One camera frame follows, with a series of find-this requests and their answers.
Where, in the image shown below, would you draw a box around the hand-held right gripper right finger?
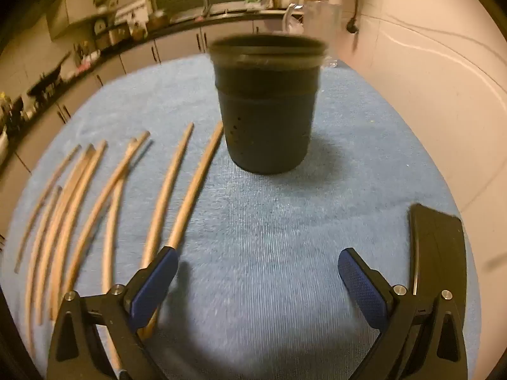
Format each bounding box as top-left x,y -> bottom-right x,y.
338,248 -> 470,380

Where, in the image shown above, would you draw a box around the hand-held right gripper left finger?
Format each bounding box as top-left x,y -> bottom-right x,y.
47,246 -> 179,380

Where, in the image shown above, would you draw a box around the bunch of chopsticks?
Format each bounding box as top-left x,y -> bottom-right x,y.
14,122 -> 226,373

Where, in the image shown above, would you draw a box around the black utensil holder cup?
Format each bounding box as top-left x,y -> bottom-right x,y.
209,35 -> 327,175

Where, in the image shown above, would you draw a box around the blue towel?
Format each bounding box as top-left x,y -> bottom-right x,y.
0,55 -> 480,380

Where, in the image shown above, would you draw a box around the glass pitcher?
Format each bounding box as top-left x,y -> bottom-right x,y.
282,2 -> 342,54

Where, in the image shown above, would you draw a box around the upper kitchen cabinets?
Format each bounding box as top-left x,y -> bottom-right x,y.
44,0 -> 124,41

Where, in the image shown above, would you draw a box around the black power cable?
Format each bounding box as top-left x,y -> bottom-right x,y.
346,0 -> 363,35

